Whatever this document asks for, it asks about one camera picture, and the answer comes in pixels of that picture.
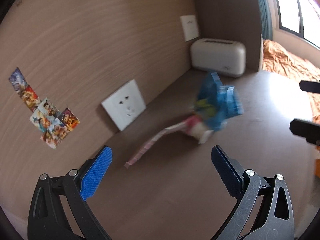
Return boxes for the blue snack bag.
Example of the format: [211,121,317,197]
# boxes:
[194,72,244,132]

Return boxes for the pink white wrapper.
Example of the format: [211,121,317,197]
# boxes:
[125,115,214,168]

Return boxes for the orange bed cover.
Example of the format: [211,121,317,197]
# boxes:
[261,39,320,126]

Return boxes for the white toaster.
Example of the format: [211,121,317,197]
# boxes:
[190,38,246,77]

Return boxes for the colourful cartoon stickers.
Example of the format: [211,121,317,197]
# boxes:
[9,68,80,149]

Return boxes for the teal curtain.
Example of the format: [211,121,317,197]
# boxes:
[258,0,273,40]

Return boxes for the window with black frame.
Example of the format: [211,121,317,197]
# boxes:
[276,0,319,48]

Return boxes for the white wall socket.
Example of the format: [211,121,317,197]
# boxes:
[101,79,146,131]

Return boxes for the white wall switch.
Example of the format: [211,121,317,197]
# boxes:
[180,15,199,42]

